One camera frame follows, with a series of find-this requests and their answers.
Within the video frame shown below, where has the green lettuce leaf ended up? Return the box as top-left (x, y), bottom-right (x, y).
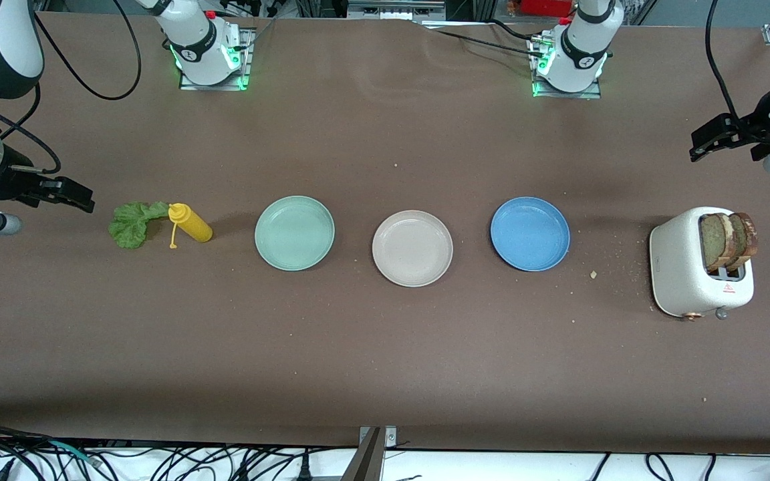
top-left (108, 201), bottom-right (170, 251)

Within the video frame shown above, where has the toasted bread slice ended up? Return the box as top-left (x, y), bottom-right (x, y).
top-left (729, 212), bottom-right (759, 271)
top-left (699, 212), bottom-right (737, 273)

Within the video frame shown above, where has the yellow squeeze bottle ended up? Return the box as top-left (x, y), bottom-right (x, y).
top-left (168, 203), bottom-right (214, 250)

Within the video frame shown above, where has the blue plate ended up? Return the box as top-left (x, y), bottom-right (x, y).
top-left (490, 196), bottom-right (571, 272)

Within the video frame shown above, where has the mint green plate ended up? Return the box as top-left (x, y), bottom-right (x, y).
top-left (255, 195), bottom-right (336, 272)

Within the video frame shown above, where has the beige plate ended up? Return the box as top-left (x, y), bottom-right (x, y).
top-left (372, 210), bottom-right (454, 288)

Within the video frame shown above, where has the white toaster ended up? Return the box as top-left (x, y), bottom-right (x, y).
top-left (649, 206), bottom-right (757, 321)

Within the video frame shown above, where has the red box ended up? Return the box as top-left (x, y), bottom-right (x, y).
top-left (511, 0), bottom-right (576, 17)

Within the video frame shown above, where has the short black right gripper cable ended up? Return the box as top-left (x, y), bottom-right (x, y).
top-left (0, 84), bottom-right (63, 174)

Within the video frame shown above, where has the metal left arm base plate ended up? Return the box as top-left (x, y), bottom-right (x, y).
top-left (531, 37), bottom-right (603, 100)

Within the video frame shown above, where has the long black right arm cable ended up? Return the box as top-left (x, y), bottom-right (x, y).
top-left (34, 0), bottom-right (142, 101)

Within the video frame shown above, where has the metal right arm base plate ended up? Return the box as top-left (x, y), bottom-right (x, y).
top-left (178, 27), bottom-right (253, 92)

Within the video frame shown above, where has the black cable on table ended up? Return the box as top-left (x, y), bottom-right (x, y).
top-left (489, 19), bottom-right (536, 42)
top-left (433, 28), bottom-right (546, 57)

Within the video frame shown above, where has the teal cable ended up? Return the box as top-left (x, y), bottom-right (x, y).
top-left (47, 440), bottom-right (102, 466)

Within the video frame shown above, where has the black cable tangle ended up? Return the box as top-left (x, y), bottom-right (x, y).
top-left (0, 424), bottom-right (359, 481)

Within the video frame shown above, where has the metal frame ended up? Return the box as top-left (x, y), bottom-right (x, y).
top-left (347, 0), bottom-right (447, 22)

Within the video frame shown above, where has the metal table edge bracket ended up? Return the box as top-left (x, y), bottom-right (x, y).
top-left (340, 425), bottom-right (399, 481)

